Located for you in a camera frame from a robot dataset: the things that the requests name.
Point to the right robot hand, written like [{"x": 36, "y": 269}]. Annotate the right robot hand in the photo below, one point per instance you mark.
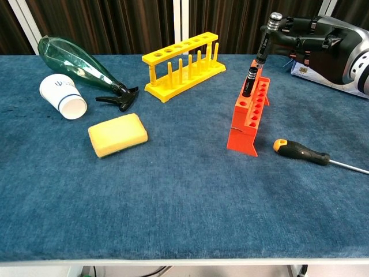
[{"x": 317, "y": 43}]

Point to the black pleated curtain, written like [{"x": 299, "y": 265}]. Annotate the black pleated curtain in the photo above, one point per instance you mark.
[{"x": 101, "y": 26}]

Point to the silver black metal tool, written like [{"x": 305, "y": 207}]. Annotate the silver black metal tool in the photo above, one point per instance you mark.
[{"x": 266, "y": 40}]

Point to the orange plastic tool holder rack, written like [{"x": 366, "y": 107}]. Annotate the orange plastic tool holder rack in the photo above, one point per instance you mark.
[{"x": 240, "y": 138}]

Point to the grey table leg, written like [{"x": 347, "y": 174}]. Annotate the grey table leg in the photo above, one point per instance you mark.
[{"x": 294, "y": 271}]

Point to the white paper cup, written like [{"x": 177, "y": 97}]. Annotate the white paper cup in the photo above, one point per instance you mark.
[{"x": 60, "y": 92}]

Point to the white table edge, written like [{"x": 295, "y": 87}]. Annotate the white table edge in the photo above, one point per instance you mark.
[{"x": 184, "y": 262}]

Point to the small black flashlight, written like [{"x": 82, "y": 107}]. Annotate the small black flashlight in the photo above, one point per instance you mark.
[{"x": 248, "y": 83}]

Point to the blue tablecloth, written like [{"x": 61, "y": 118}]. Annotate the blue tablecloth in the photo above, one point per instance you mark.
[{"x": 184, "y": 202}]

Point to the white metal frame post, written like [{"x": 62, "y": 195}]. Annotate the white metal frame post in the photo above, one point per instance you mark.
[
  {"x": 181, "y": 26},
  {"x": 327, "y": 8},
  {"x": 24, "y": 29}
]

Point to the green spray bottle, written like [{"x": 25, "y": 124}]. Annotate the green spray bottle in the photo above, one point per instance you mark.
[{"x": 75, "y": 66}]

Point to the yellow sponge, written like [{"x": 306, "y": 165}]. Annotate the yellow sponge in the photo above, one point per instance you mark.
[{"x": 118, "y": 134}]

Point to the wet wipes pack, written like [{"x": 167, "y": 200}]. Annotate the wet wipes pack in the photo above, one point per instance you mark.
[{"x": 317, "y": 79}]

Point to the yellow test tube rack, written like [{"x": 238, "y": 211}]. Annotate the yellow test tube rack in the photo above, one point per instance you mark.
[{"x": 178, "y": 72}]

